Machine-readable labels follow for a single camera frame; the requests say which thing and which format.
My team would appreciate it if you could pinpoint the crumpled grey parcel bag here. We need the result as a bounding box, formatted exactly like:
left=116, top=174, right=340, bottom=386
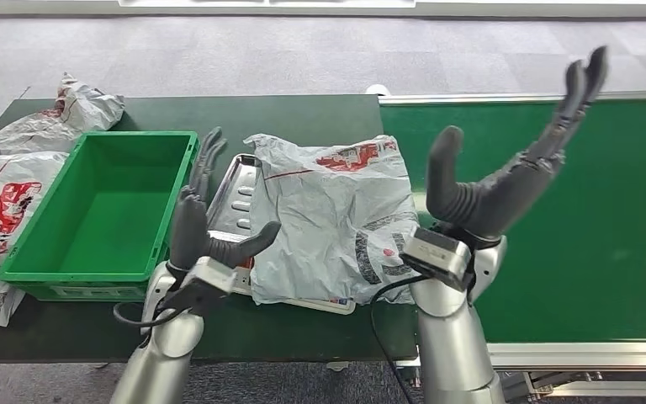
left=0, top=72, right=127, bottom=157

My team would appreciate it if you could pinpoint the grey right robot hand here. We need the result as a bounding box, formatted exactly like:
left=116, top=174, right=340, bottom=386
left=425, top=45, right=610, bottom=244

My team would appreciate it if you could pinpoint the electronic scale with steel pan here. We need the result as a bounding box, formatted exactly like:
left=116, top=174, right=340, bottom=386
left=205, top=153, right=357, bottom=316

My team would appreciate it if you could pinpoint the white skirting strip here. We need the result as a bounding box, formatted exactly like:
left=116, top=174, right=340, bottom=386
left=0, top=0, right=646, bottom=19

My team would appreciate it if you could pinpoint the flat grey parcel bag, red print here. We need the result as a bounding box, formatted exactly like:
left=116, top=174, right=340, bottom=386
left=0, top=151, right=70, bottom=268

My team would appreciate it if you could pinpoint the green belt conveyor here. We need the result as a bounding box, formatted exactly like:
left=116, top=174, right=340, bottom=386
left=377, top=88, right=646, bottom=398

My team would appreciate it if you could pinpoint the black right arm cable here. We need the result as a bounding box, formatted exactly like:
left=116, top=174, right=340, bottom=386
left=369, top=275, right=431, bottom=404

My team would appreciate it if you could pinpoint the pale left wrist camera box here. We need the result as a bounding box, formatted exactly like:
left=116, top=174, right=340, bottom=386
left=160, top=255, right=240, bottom=317

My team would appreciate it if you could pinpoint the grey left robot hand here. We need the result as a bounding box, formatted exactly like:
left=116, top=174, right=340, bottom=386
left=167, top=126, right=283, bottom=275

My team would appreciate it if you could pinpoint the green plastic basket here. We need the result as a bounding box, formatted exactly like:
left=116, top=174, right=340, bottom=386
left=0, top=130, right=201, bottom=303

